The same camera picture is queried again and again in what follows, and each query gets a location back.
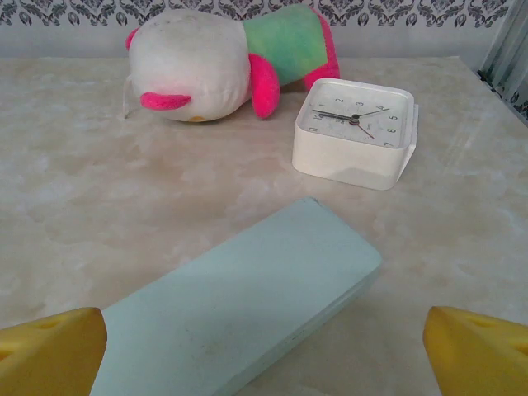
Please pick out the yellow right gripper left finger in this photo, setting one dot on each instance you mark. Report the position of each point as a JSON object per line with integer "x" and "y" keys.
{"x": 49, "y": 354}

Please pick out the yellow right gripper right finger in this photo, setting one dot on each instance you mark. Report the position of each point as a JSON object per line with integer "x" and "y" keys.
{"x": 478, "y": 359}

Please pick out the white square alarm clock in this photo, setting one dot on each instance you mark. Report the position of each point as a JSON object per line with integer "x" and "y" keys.
{"x": 354, "y": 140}

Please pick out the white pink green plush toy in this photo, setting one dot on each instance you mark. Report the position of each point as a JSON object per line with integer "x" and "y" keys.
{"x": 189, "y": 66}

